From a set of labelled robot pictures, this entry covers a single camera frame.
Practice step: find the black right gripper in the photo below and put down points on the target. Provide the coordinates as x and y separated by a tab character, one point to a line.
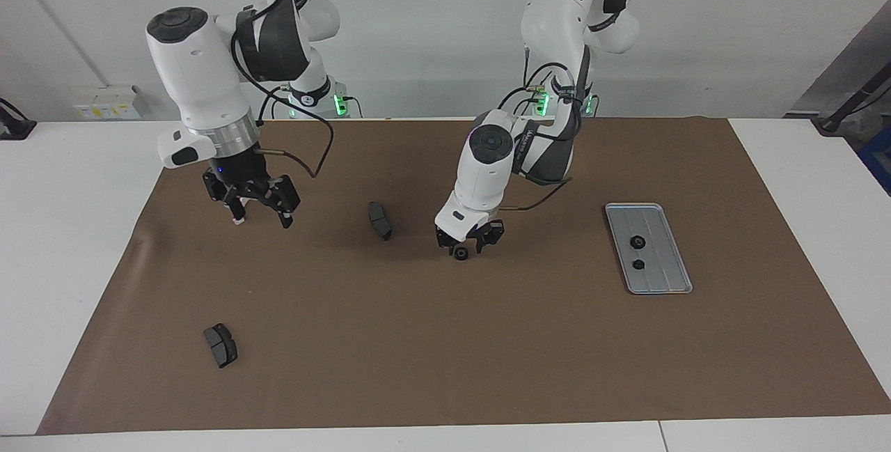
243	180

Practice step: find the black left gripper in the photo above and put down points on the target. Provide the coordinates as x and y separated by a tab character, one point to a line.
466	232

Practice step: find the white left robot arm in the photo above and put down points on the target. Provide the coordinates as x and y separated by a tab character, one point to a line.
487	166

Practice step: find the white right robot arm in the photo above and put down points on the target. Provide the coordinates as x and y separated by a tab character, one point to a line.
195	69

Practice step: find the silver metal tray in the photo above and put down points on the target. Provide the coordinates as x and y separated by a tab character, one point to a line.
661	257

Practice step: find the long grey brake pad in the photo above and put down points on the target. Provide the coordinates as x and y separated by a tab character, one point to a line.
379	221

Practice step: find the brown table mat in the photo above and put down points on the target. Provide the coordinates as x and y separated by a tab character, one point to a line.
452	340

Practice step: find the short grey brake pad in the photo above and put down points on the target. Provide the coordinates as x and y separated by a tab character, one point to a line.
221	346

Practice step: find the black clamp base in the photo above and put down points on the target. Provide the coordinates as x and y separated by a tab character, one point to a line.
14	128

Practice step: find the black stand leg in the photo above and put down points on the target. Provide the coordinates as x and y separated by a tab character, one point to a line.
846	107

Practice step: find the blue crate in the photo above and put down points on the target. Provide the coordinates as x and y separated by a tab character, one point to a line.
878	159

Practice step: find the white wall socket box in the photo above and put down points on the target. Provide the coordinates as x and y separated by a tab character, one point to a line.
104	104

